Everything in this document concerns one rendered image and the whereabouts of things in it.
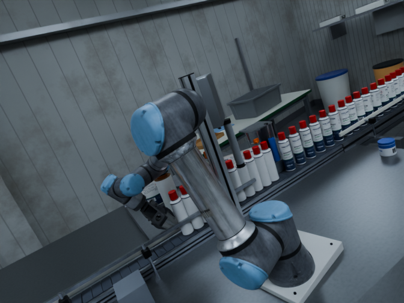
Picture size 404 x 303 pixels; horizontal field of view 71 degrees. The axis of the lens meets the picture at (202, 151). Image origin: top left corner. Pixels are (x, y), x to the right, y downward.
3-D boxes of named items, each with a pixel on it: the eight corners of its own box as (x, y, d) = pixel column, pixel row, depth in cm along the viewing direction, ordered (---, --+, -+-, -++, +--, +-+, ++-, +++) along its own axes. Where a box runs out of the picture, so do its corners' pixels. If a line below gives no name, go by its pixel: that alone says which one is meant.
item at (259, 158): (267, 181, 143) (255, 143, 137) (274, 183, 138) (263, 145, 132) (259, 186, 141) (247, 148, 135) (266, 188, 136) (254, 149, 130)
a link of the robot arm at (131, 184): (145, 163, 101) (131, 168, 110) (120, 180, 94) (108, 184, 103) (157, 182, 103) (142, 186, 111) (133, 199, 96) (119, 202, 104)
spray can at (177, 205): (190, 227, 126) (174, 187, 121) (196, 231, 122) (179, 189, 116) (181, 233, 124) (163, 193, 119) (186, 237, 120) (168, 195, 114)
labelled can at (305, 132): (311, 154, 154) (302, 119, 149) (318, 155, 150) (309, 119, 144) (303, 158, 153) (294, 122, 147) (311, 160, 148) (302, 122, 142)
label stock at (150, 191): (168, 202, 160) (158, 180, 156) (136, 211, 163) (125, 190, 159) (174, 187, 179) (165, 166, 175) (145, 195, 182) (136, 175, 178)
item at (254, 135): (271, 164, 160) (258, 121, 153) (287, 168, 148) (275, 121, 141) (252, 175, 155) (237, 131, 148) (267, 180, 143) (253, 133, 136)
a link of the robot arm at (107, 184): (104, 189, 101) (95, 191, 108) (128, 204, 106) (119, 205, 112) (115, 170, 105) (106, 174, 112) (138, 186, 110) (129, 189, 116)
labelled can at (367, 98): (377, 119, 168) (371, 86, 163) (371, 122, 166) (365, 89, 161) (369, 119, 173) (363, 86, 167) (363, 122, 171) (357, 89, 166)
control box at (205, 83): (225, 116, 120) (210, 72, 115) (223, 125, 104) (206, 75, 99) (202, 124, 122) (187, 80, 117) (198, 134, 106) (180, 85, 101)
